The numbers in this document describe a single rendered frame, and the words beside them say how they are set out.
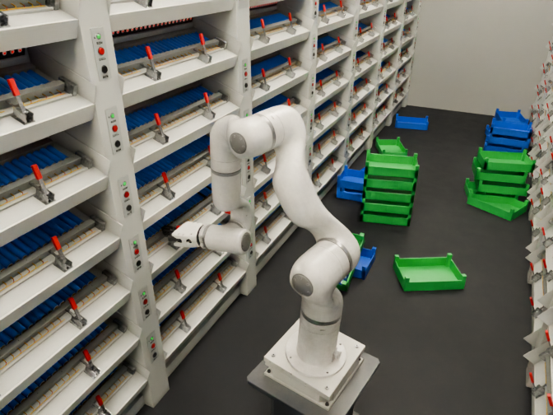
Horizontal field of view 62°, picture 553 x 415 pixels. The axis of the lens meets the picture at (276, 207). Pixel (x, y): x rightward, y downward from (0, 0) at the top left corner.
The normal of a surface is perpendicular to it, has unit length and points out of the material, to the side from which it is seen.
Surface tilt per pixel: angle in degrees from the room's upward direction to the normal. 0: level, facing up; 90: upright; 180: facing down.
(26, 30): 111
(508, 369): 0
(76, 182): 21
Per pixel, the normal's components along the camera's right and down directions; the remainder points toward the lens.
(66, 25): 0.84, 0.51
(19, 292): 0.33, -0.74
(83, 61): -0.44, 0.44
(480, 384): 0.00, -0.88
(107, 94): 0.90, 0.21
